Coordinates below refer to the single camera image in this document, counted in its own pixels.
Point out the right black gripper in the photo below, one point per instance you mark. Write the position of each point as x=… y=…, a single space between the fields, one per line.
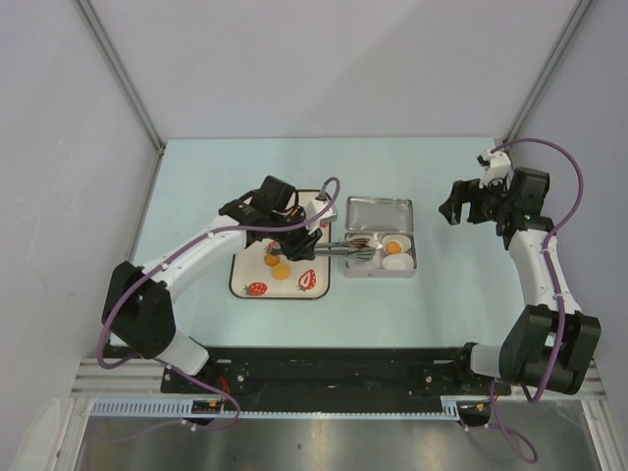
x=468 y=190

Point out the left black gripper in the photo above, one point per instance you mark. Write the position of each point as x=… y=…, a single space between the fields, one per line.
x=304 y=247

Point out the metal serving tongs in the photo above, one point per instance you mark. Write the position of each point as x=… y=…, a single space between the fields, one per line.
x=328 y=249

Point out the black round cookie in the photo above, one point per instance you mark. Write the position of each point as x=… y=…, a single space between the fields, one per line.
x=360 y=241

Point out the orange flower cookie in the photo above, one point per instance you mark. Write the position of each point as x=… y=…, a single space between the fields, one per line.
x=394 y=247

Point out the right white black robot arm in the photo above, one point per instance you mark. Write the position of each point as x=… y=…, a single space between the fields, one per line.
x=552 y=343

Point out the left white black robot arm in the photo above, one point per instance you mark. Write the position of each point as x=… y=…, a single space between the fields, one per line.
x=139 y=306

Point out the orange round cookie on tray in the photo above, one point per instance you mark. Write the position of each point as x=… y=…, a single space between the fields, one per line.
x=281 y=271

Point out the strawberry pattern white tray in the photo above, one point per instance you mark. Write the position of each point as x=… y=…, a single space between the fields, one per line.
x=251 y=278

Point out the white paper cup back left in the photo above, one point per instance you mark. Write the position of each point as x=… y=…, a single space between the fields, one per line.
x=373 y=245

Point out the white paper cup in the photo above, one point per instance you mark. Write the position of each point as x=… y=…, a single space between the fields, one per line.
x=373 y=245
x=363 y=262
x=398 y=262
x=404 y=240

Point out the white paper cup back right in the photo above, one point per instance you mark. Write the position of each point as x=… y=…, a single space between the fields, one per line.
x=404 y=240

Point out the silver tin lid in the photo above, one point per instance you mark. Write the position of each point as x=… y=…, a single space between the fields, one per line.
x=370 y=214

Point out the white paper cup front left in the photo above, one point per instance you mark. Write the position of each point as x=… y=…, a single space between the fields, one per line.
x=363 y=262

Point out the silver tin box base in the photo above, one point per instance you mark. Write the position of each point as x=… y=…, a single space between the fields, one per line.
x=381 y=273

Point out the white paper cup front right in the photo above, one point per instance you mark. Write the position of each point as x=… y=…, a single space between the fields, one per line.
x=398 y=262

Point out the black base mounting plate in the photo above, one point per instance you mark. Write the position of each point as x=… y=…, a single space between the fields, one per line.
x=335 y=379

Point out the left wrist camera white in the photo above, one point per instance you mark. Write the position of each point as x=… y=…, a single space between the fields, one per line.
x=320 y=212

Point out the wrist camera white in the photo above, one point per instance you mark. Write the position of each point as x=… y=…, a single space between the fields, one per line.
x=320 y=212
x=497 y=167

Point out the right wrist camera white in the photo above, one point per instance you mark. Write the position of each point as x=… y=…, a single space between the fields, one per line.
x=497 y=167

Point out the white slotted cable duct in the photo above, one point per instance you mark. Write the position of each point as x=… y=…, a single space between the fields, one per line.
x=193 y=408

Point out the right aluminium frame post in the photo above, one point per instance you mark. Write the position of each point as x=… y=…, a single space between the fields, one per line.
x=549 y=68

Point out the aluminium frame post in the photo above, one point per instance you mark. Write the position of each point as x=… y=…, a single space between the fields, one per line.
x=549 y=68
x=111 y=57

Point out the left aluminium frame post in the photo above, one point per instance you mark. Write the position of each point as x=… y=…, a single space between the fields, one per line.
x=111 y=57

